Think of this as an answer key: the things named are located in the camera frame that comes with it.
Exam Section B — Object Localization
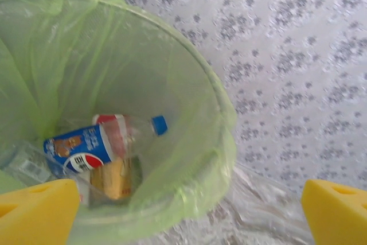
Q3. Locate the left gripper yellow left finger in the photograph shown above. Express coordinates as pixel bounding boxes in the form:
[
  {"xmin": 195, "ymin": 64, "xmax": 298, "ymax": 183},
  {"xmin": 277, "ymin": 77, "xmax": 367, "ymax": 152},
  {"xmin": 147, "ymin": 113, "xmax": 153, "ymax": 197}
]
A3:
[{"xmin": 0, "ymin": 178, "xmax": 81, "ymax": 245}]

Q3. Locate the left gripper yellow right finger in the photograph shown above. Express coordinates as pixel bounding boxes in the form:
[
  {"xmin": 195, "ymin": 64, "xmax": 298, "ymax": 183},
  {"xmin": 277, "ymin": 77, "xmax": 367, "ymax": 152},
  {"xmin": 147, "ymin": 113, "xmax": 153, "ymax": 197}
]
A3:
[{"xmin": 300, "ymin": 178, "xmax": 367, "ymax": 245}]

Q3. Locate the clear plastic bottle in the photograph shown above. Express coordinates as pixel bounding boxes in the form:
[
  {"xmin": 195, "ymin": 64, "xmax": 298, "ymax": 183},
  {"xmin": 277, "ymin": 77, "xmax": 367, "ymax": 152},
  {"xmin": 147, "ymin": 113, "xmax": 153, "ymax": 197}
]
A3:
[{"xmin": 0, "ymin": 138, "xmax": 89, "ymax": 208}]

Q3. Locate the red label bottle blue cap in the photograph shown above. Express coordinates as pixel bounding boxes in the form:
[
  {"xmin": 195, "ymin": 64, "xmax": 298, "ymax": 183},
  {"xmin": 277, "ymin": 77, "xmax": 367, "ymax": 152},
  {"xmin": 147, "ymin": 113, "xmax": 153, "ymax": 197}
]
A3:
[{"xmin": 91, "ymin": 114, "xmax": 169, "ymax": 160}]

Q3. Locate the green-lined trash bin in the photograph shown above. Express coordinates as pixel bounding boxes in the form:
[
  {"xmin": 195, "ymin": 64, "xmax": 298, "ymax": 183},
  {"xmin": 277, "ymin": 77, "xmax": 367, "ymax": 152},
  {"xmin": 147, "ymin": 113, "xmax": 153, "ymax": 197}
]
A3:
[{"xmin": 0, "ymin": 0, "xmax": 239, "ymax": 245}]

